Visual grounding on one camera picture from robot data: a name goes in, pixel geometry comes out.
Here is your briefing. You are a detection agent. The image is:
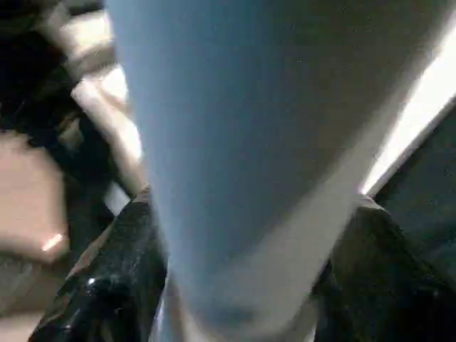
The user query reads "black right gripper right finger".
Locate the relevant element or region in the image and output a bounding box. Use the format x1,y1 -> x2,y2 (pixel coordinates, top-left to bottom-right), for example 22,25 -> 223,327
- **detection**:
313,196 -> 456,342

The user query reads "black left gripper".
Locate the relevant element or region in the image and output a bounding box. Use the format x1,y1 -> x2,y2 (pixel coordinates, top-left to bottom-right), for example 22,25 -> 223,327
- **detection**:
0,0 -> 118,182

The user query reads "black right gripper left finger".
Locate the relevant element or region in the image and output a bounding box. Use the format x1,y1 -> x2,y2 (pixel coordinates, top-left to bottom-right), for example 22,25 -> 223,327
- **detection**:
28,187 -> 169,342

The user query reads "white plastic table top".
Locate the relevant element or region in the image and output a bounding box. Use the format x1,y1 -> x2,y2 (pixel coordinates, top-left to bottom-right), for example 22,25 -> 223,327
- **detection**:
70,14 -> 456,199

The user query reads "white plastic table leg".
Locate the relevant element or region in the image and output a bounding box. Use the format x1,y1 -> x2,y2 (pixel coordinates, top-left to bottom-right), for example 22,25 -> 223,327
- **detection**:
103,0 -> 456,342

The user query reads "black work mat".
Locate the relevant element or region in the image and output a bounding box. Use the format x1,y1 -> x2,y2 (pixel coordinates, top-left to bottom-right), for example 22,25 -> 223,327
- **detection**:
64,107 -> 456,342

